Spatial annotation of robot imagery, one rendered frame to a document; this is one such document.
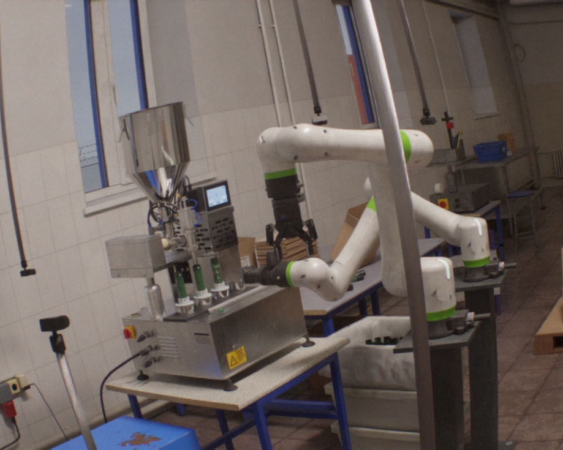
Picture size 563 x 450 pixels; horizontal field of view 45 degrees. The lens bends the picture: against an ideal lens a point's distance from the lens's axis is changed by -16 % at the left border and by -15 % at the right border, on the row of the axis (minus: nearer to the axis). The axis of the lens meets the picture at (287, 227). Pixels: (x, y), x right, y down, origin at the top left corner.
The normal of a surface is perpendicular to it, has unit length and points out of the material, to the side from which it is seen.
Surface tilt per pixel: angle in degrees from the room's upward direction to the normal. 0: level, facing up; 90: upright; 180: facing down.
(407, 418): 96
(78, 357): 90
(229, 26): 90
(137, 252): 90
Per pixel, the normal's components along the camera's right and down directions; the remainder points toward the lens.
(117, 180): 0.82, -0.07
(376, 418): -0.64, 0.32
